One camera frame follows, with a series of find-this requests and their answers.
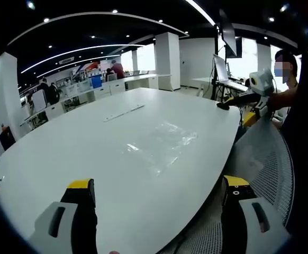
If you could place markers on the black floor cabinet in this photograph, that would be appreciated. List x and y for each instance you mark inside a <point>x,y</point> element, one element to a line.
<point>7,137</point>

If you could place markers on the person's head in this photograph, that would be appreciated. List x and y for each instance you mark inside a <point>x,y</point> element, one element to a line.
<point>286,55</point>

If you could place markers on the person's left hand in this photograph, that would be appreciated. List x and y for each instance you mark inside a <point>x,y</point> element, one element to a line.
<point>114,252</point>

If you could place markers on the grey mesh office chair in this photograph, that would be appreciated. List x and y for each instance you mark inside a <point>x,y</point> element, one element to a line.
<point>267,161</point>

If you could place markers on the clear food packaging bag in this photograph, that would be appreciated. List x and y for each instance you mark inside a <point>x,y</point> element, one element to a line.
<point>177,135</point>
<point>154,158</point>

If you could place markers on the long white desk row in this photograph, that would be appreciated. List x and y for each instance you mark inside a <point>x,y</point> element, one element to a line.
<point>101,91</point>

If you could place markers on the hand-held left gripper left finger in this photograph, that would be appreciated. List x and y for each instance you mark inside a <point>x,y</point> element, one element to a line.
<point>77,209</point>

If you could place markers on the black hanging monitor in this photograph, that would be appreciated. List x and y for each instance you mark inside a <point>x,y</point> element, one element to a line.
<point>229,34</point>

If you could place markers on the tilted desk monitor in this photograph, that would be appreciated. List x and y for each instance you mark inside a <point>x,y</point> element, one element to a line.
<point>221,69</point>

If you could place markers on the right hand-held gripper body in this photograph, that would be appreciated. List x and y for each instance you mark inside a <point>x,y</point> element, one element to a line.
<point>261,80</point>

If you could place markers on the white side desk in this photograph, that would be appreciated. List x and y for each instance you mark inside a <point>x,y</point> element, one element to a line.
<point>209,80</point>

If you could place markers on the blue storage box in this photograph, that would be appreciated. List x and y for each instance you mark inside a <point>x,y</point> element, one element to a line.
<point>96,82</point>

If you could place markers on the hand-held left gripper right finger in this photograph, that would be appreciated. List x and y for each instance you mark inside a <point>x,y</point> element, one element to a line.
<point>236,211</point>

